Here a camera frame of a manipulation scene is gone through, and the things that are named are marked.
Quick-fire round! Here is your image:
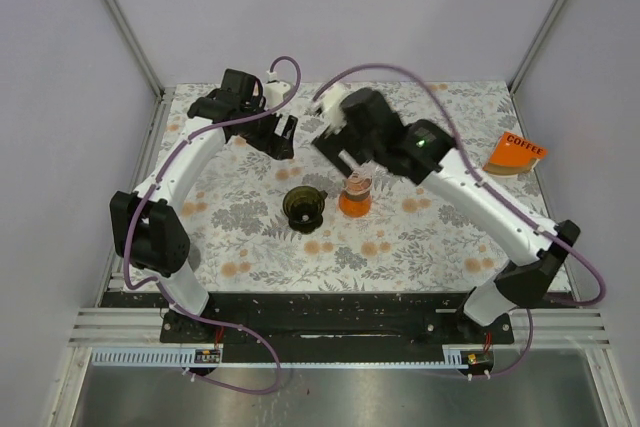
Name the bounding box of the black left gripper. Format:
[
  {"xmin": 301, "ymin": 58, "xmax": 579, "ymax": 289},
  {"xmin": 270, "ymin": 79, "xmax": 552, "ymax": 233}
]
[{"xmin": 235, "ymin": 96, "xmax": 297, "ymax": 160}]

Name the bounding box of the clear glass dripper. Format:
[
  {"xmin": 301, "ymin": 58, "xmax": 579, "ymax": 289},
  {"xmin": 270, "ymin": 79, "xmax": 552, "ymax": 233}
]
[{"xmin": 344, "ymin": 162, "xmax": 377, "ymax": 195}]

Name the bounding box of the green glass dripper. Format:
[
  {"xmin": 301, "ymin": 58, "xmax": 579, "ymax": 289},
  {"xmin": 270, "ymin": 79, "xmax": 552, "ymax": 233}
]
[{"xmin": 282, "ymin": 185, "xmax": 327, "ymax": 234}]

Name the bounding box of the orange coffee filter box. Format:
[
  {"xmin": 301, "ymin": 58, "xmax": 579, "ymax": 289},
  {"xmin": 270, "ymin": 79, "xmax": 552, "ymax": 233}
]
[{"xmin": 483, "ymin": 131, "xmax": 548, "ymax": 177}]

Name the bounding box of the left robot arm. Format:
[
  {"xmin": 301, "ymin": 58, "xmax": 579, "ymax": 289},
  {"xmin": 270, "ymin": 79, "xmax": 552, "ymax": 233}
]
[{"xmin": 109, "ymin": 69, "xmax": 299, "ymax": 342}]

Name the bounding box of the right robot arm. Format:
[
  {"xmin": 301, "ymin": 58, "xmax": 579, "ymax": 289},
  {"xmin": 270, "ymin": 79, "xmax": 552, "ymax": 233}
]
[{"xmin": 312, "ymin": 84, "xmax": 580, "ymax": 343}]

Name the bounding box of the floral table mat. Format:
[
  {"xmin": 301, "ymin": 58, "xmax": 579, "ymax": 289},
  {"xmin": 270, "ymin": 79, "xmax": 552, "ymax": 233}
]
[{"xmin": 140, "ymin": 80, "xmax": 572, "ymax": 294}]

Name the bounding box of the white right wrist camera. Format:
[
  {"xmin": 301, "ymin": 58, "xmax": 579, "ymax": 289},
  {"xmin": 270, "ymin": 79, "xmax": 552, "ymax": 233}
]
[{"xmin": 310, "ymin": 82, "xmax": 349, "ymax": 133}]

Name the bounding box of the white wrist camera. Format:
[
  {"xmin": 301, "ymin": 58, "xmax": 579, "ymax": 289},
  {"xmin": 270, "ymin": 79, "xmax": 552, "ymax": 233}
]
[
  {"xmin": 310, "ymin": 82, "xmax": 349, "ymax": 133},
  {"xmin": 263, "ymin": 71, "xmax": 293, "ymax": 110}
]

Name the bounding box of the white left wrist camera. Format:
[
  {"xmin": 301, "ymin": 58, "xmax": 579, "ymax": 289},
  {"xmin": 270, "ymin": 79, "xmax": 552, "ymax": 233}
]
[{"xmin": 263, "ymin": 71, "xmax": 293, "ymax": 110}]

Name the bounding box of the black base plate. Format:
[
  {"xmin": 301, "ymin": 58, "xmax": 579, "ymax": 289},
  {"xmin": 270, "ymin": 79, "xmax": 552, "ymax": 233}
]
[{"xmin": 99, "ymin": 291, "xmax": 515, "ymax": 365}]

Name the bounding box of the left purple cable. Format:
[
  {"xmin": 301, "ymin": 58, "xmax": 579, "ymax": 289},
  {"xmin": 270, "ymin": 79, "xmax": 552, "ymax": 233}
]
[{"xmin": 122, "ymin": 54, "xmax": 302, "ymax": 394}]

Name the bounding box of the purple cable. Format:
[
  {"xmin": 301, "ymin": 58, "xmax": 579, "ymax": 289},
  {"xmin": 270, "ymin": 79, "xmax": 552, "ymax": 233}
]
[
  {"xmin": 313, "ymin": 63, "xmax": 610, "ymax": 381},
  {"xmin": 122, "ymin": 54, "xmax": 302, "ymax": 394}
]

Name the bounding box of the white slotted cable duct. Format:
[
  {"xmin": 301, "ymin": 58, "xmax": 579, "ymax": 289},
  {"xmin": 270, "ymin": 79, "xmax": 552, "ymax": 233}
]
[{"xmin": 91, "ymin": 347, "xmax": 468, "ymax": 370}]

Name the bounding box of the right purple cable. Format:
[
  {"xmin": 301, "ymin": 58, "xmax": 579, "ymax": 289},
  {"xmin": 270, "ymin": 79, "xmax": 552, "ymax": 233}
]
[{"xmin": 313, "ymin": 63, "xmax": 610, "ymax": 381}]

